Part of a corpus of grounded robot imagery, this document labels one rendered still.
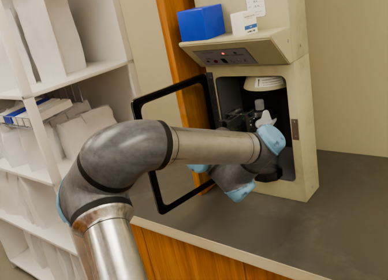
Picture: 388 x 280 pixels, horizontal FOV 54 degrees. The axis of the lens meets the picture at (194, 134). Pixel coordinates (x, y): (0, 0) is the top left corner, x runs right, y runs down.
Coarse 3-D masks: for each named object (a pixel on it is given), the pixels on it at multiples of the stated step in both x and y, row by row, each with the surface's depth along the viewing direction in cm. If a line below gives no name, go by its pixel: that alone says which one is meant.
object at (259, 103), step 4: (256, 100) 122; (260, 100) 121; (256, 104) 122; (260, 104) 121; (252, 108) 125; (256, 108) 122; (260, 108) 122; (264, 108) 123; (268, 108) 122; (272, 108) 123; (256, 112) 120; (260, 112) 120; (272, 112) 121; (256, 116) 120; (260, 116) 119
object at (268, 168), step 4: (276, 112) 122; (272, 116) 119; (276, 156) 125; (272, 160) 124; (276, 160) 125; (268, 164) 124; (272, 164) 125; (276, 164) 125; (264, 168) 125; (268, 168) 125; (272, 168) 125; (276, 168) 126; (260, 172) 126; (264, 172) 125; (268, 172) 125; (272, 172) 125
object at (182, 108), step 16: (176, 96) 122; (192, 96) 126; (144, 112) 115; (160, 112) 118; (176, 112) 123; (192, 112) 127; (208, 128) 133; (160, 176) 122; (176, 176) 127; (192, 176) 131; (208, 176) 137; (176, 192) 128
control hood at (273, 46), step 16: (256, 32) 107; (272, 32) 101; (288, 32) 105; (192, 48) 117; (208, 48) 114; (224, 48) 111; (256, 48) 105; (272, 48) 103; (288, 48) 106; (240, 64) 117; (256, 64) 114; (272, 64) 111
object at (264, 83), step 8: (248, 80) 126; (256, 80) 122; (264, 80) 121; (272, 80) 120; (280, 80) 120; (248, 88) 125; (256, 88) 122; (264, 88) 121; (272, 88) 120; (280, 88) 120
